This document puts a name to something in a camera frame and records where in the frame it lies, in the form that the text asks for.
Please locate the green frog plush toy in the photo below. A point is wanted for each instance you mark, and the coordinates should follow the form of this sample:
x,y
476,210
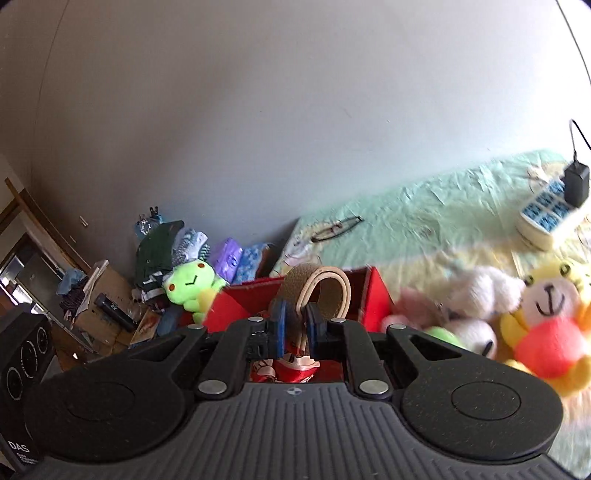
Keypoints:
x,y
189,281

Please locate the yellow bear plush toy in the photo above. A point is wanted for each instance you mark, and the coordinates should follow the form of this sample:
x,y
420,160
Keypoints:
x,y
549,332

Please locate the striped clothing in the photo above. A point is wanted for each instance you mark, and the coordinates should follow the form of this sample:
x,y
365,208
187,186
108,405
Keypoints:
x,y
152,288

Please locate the small red block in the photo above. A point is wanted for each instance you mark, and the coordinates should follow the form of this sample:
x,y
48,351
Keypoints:
x,y
288,371

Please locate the blue hanger clips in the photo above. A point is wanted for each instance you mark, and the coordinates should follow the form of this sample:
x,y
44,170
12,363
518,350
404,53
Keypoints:
x,y
147,224

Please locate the white plush toy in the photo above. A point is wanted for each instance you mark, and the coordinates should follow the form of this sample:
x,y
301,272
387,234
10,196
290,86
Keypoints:
x,y
485,286

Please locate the white patterned clothing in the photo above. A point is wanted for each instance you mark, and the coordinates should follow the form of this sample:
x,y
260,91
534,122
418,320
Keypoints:
x,y
191,244

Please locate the purple packet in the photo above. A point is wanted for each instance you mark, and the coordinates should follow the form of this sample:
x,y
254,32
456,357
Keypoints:
x,y
227,258

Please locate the light blue cloth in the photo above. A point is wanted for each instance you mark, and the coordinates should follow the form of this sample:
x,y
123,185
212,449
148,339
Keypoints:
x,y
71,281

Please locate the brown belt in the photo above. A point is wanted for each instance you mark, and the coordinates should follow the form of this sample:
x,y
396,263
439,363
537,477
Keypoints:
x,y
300,277

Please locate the printed magazine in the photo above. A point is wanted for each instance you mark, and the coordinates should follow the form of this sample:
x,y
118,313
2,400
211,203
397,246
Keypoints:
x,y
145,327

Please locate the dark green clothing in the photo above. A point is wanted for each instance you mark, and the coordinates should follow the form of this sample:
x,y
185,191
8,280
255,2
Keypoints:
x,y
157,249

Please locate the wooden door frame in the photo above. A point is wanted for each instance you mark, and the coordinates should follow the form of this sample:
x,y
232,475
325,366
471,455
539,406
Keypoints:
x,y
37,217

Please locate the small green plush toy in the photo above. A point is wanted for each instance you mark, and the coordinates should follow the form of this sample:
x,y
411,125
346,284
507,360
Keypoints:
x,y
443,336

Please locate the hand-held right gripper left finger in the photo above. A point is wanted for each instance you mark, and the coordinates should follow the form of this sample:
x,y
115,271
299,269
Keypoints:
x,y
278,330

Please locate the open cardboard box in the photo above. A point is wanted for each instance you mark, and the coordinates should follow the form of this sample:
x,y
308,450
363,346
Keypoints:
x,y
106,281

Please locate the red cardboard box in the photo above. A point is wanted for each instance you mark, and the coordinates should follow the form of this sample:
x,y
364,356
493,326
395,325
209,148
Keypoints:
x,y
374,300

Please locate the eyeglasses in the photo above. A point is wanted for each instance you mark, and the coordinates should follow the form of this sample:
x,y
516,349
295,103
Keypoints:
x,y
339,226

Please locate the white power strip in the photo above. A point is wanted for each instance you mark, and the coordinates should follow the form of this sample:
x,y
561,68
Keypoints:
x,y
545,217

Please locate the pink plush toy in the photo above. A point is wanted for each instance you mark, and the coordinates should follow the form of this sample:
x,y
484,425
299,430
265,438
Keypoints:
x,y
411,307

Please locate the blue patterned cloth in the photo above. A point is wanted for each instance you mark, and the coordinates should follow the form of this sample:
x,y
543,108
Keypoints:
x,y
251,263

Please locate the cloth covered desktop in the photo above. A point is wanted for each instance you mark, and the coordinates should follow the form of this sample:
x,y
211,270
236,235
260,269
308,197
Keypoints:
x,y
415,207

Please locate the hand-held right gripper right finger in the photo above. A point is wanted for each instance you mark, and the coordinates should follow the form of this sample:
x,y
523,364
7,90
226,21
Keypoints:
x,y
314,330

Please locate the black power adapter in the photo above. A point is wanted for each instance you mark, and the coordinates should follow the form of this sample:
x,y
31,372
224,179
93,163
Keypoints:
x,y
577,182

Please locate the black device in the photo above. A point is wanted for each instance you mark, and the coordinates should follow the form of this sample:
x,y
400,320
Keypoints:
x,y
113,311

